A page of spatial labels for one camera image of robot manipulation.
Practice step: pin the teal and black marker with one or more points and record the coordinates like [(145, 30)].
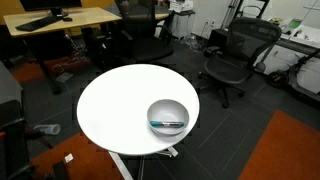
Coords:
[(166, 124)]

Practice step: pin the grey bowl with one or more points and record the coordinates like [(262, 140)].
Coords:
[(167, 110)]

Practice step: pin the white round table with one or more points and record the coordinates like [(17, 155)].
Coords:
[(112, 110)]

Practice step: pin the black mesh office chair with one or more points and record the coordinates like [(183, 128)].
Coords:
[(233, 62)]

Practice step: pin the white printer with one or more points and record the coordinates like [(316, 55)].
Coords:
[(180, 5)]

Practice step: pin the wooden desk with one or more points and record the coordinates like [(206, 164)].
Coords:
[(44, 32)]

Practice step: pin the clear plastic bottle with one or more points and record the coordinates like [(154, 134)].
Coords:
[(48, 129)]

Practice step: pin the small white card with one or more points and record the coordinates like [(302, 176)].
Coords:
[(68, 158)]

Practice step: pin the black computer mouse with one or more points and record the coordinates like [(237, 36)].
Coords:
[(67, 19)]

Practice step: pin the black electric scooter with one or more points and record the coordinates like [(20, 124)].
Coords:
[(281, 78)]

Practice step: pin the black monitor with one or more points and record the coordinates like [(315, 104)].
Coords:
[(55, 6)]

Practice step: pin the black keyboard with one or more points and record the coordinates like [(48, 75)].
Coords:
[(37, 24)]

